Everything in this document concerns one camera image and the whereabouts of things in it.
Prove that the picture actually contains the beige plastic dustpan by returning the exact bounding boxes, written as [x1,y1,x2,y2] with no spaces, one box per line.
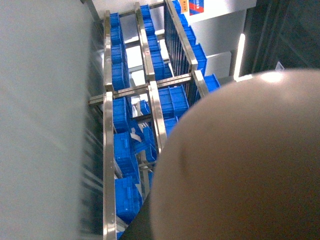
[119,69,320,240]

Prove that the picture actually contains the steel roller shelf rack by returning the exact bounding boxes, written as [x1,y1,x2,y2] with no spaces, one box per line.
[88,0,209,240]

